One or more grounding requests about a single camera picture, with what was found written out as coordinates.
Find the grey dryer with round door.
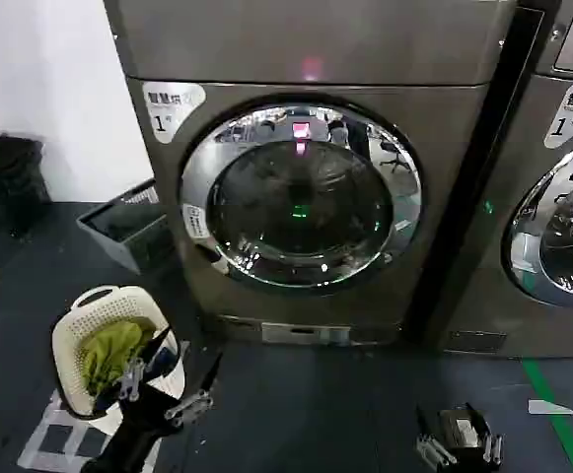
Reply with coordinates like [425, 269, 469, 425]
[102, 0, 519, 349]

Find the green floor tape strip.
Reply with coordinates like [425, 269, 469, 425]
[521, 357, 573, 473]

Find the white perforated laundry basket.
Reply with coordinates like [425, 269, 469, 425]
[50, 284, 189, 421]

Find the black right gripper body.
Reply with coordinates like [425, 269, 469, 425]
[436, 406, 489, 450]

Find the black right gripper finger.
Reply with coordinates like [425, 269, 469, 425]
[466, 400, 505, 460]
[415, 403, 454, 470]

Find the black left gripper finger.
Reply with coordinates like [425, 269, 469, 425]
[164, 351, 224, 428]
[116, 323, 171, 401]

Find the white checkered floor marker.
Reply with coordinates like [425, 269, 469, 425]
[17, 387, 165, 473]

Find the white paper scrap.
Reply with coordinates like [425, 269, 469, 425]
[527, 398, 573, 418]

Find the dark blue garment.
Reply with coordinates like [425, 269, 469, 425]
[153, 338, 179, 377]

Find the grey plastic crate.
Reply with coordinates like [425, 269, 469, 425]
[76, 177, 179, 275]

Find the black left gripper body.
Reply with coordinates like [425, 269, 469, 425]
[86, 382, 179, 473]

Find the round glass dryer door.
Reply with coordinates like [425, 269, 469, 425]
[179, 93, 423, 298]
[500, 137, 573, 309]

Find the yellow-green garment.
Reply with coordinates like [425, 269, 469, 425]
[80, 317, 158, 396]

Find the grey dryer with drawer panel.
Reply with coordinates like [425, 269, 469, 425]
[442, 0, 573, 360]

